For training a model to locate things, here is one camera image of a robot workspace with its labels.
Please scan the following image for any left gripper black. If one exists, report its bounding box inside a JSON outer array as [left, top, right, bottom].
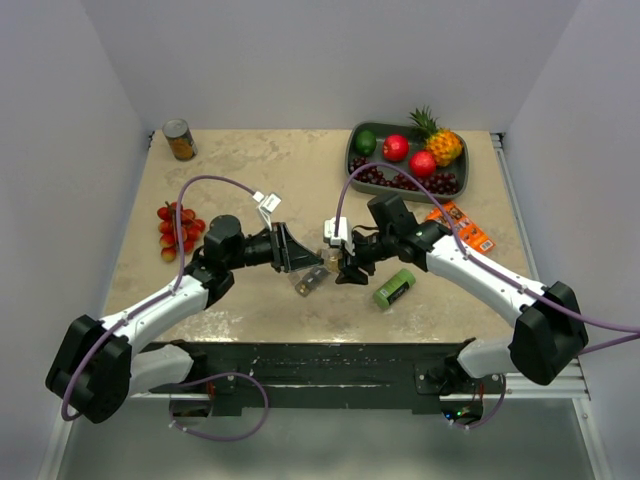
[[227, 222, 323, 273]]

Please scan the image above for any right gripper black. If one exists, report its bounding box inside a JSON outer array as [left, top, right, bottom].
[[335, 230, 396, 286]]

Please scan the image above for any amber pill bottle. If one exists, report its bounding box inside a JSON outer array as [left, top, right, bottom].
[[319, 248, 343, 274]]

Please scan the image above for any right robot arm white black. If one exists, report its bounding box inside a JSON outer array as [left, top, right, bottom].
[[323, 194, 588, 393]]

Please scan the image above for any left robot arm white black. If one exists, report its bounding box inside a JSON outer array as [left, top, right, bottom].
[[45, 215, 323, 423]]

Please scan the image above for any green cylindrical bottle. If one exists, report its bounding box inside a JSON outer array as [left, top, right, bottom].
[[372, 269, 416, 310]]

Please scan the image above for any red cherry tomato bunch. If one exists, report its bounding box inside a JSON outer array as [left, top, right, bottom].
[[156, 202, 206, 263]]

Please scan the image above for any orange snack packet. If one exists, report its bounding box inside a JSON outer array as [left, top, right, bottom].
[[443, 201, 495, 254]]

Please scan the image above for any green lime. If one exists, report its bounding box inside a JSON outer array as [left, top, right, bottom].
[[354, 130, 377, 157]]

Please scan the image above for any dark red grape bunch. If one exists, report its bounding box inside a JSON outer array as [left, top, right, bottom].
[[346, 157, 467, 202]]

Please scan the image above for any red apple right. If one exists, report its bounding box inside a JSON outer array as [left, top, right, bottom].
[[409, 150, 437, 178]]

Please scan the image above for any red apple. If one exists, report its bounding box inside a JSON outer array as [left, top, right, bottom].
[[409, 150, 437, 178], [382, 134, 409, 163]]

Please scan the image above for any red apple left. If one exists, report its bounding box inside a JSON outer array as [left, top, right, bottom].
[[382, 134, 409, 163]]

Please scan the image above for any dark green tray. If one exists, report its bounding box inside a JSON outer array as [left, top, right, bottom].
[[344, 121, 470, 204]]

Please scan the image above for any small pineapple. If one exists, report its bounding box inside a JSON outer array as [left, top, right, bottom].
[[409, 106, 464, 167]]

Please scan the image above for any tin can orange label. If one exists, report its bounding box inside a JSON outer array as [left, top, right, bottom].
[[162, 119, 198, 161]]

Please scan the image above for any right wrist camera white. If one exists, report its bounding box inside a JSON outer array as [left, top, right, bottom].
[[323, 216, 354, 255]]

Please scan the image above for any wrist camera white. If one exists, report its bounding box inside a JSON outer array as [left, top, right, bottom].
[[323, 216, 354, 255], [252, 191, 282, 231]]

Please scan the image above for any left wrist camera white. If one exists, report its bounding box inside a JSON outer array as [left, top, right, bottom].
[[252, 191, 282, 231]]

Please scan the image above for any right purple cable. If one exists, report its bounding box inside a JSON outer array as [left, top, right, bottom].
[[334, 162, 640, 431]]

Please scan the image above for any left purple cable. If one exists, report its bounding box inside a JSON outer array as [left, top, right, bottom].
[[60, 174, 261, 422]]

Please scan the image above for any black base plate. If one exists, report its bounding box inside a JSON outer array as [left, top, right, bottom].
[[130, 340, 499, 416]]

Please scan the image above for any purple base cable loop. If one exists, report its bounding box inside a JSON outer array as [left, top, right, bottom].
[[168, 372, 273, 442]]

